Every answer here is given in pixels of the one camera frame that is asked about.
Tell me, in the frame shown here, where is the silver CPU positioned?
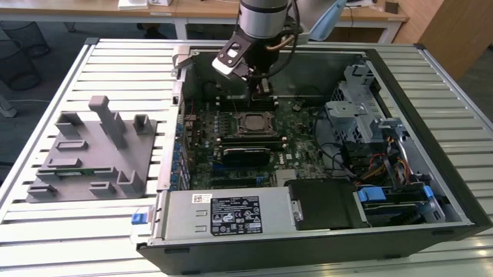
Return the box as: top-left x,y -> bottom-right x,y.
246,115 -> 270,130

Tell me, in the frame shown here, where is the metal socket cover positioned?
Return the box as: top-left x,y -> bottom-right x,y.
238,112 -> 278,136

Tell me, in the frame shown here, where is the CPU socket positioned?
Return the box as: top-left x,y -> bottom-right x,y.
234,111 -> 279,138

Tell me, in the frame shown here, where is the black RAM slot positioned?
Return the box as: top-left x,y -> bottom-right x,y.
218,102 -> 279,107
218,99 -> 279,104
218,96 -> 279,101

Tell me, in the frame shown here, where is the metal drive cage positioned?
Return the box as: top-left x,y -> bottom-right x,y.
322,63 -> 410,147

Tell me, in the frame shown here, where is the green motherboard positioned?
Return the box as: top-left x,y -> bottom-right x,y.
179,96 -> 350,192

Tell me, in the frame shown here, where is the black graphics card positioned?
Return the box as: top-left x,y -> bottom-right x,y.
221,146 -> 273,168

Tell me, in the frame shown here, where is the silver chipset heat sink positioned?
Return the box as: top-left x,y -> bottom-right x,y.
274,169 -> 301,181

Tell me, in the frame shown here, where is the black expansion slot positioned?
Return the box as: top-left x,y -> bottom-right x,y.
210,177 -> 267,188

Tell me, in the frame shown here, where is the wooden desk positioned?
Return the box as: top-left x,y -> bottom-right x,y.
0,0 -> 410,44

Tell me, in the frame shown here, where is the wooden cabinet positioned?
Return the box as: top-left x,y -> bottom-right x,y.
393,0 -> 493,82

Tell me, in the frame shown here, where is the black fan shroud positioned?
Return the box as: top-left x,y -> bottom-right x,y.
285,178 -> 374,231

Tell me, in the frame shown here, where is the grey parts rack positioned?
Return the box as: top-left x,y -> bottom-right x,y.
26,95 -> 159,204

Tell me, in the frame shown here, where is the blue disk carrier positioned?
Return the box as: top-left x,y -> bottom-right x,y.
356,186 -> 388,207

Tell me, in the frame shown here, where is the silver power supply unit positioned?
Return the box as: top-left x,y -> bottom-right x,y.
149,189 -> 306,242

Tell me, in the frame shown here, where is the black disk drive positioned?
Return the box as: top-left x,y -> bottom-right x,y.
361,200 -> 429,228

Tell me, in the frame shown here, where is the green RAM stick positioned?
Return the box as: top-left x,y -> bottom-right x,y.
38,166 -> 114,177

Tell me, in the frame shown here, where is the blue case latch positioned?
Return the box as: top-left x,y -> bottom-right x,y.
130,212 -> 150,226

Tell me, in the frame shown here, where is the black PC case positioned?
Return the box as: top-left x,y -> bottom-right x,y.
130,44 -> 493,276

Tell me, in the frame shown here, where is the white furniture leg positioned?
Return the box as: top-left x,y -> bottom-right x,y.
0,93 -> 19,118

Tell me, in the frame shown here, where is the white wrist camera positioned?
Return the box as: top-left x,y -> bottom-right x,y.
210,40 -> 255,81

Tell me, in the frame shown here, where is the black internal cable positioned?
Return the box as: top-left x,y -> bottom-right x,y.
312,106 -> 358,177

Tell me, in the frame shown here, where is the coloured power wire bundle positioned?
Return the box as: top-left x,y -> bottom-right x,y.
352,135 -> 410,187

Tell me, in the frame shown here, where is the black wire mesh bin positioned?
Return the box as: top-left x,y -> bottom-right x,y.
0,20 -> 51,57
0,39 -> 43,92

